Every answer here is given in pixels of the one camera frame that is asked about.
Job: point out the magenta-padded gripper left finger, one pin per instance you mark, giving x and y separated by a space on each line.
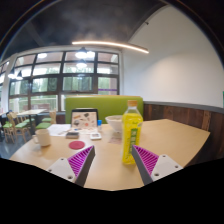
63 168

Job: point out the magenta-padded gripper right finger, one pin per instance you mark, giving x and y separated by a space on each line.
163 166

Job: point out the yellow drink bottle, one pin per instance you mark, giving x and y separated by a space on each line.
131 130

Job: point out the flat round red coaster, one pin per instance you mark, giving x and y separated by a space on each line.
77 145

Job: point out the small dark box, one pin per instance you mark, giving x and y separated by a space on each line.
72 135

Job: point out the white mug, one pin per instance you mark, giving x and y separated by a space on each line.
42 137

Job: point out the white paper sheet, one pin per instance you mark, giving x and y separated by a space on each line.
58 129

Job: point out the small white device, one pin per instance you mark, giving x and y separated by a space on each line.
95 136

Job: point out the sticker-covered black tablet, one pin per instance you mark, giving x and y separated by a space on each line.
84 120

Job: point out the small paper receipt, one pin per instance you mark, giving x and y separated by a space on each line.
115 139

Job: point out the wooden chairs with green seats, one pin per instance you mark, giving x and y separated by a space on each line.
20 126

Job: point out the white bowl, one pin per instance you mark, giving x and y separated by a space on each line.
114 124

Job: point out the light wooden dining table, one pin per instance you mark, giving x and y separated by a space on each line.
31 112

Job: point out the green upholstered bench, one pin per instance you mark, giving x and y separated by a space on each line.
106 104

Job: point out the large dark-framed gridded window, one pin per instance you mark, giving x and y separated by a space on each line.
46 85

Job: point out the round pendant ceiling lights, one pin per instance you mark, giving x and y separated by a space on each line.
81 54

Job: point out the long linear ceiling light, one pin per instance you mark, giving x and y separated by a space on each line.
110 44

